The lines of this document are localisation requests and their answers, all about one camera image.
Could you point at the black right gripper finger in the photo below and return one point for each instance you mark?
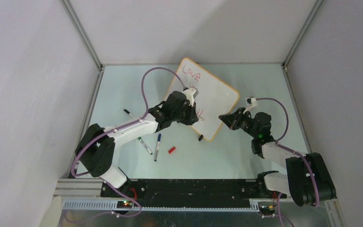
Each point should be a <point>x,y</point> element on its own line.
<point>228,120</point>
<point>235,114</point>

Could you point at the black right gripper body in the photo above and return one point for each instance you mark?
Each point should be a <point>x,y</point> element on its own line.
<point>243,122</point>

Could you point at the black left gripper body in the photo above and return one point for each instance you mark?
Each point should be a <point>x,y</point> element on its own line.
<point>184,116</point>

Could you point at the orange framed whiteboard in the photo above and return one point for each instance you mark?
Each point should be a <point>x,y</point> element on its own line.
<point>215,97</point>

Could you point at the blue whiteboard marker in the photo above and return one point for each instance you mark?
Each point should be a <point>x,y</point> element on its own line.
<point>157,147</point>

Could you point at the red marker cap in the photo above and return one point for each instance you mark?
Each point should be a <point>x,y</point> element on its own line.
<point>171,150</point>

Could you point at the green whiteboard marker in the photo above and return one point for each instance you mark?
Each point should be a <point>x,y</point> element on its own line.
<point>145,145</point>

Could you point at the black whiteboard marker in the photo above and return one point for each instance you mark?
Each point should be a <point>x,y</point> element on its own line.
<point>129,113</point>

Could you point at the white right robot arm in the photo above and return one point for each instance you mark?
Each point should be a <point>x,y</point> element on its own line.
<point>307,180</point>

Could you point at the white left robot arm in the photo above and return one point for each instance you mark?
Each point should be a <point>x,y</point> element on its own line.
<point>96,149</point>

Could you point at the right control board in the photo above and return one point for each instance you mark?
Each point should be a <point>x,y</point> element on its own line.
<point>268,208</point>

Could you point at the control board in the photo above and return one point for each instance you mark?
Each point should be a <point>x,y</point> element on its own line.
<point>268,208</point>
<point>124,204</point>

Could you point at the left control board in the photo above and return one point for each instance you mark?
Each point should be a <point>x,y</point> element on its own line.
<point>124,204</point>

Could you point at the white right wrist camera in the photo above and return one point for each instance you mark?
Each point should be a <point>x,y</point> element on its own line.
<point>251,104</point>

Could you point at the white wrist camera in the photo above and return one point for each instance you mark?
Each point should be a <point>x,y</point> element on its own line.
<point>190,94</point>
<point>251,104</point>

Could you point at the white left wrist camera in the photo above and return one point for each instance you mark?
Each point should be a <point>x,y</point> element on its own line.
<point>190,94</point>

